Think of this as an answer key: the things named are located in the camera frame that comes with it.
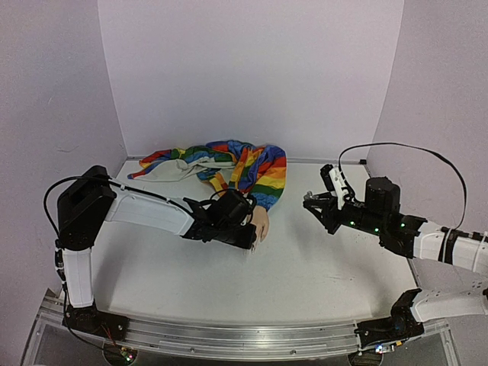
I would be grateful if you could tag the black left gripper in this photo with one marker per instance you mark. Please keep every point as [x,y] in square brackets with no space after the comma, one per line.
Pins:
[249,240]

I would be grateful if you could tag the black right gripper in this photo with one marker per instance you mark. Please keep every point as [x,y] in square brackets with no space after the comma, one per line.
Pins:
[333,213]

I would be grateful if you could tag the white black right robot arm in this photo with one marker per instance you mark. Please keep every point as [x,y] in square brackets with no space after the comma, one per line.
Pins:
[409,237]

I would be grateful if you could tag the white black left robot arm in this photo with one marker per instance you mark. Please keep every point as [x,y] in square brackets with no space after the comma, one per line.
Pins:
[94,198]

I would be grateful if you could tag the mannequin hand with nails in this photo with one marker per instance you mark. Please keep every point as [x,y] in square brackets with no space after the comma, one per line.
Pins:
[259,218]

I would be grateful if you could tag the rainbow striped jacket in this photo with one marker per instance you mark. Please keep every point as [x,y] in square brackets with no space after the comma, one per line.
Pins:
[259,171]

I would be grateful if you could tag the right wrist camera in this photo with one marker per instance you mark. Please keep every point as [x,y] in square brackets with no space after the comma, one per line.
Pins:
[337,185]

